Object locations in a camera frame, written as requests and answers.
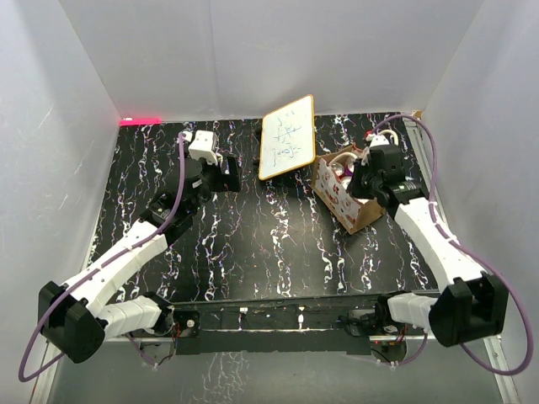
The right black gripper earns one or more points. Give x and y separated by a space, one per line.
354 188

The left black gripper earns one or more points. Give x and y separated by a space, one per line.
225 182

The patterned canvas tote bag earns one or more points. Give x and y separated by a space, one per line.
352 213

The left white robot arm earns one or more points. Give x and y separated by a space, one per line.
77 316

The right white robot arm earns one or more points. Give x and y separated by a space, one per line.
472 303

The purple can front right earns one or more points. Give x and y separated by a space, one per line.
345 182

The red soda can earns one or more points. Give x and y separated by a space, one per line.
338 169

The small wood-framed whiteboard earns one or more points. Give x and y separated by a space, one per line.
288 139

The pink tape strip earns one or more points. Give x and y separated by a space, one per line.
141 121

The black front base bar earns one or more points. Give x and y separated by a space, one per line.
330 323

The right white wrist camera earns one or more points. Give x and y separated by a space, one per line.
381 138

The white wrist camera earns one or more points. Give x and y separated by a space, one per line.
381 138
203 146

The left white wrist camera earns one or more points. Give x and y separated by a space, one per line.
203 146

